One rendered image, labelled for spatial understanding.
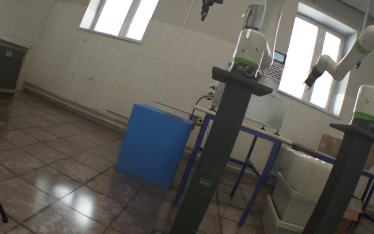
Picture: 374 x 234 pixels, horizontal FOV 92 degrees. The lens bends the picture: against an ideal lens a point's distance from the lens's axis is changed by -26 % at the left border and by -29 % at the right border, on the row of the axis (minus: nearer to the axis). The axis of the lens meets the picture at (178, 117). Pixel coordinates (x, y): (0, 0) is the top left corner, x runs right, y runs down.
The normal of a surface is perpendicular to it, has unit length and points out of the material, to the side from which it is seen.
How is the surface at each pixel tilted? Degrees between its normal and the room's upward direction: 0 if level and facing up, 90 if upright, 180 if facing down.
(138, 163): 90
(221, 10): 90
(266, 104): 90
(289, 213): 96
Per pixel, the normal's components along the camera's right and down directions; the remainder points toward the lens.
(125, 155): -0.11, 0.04
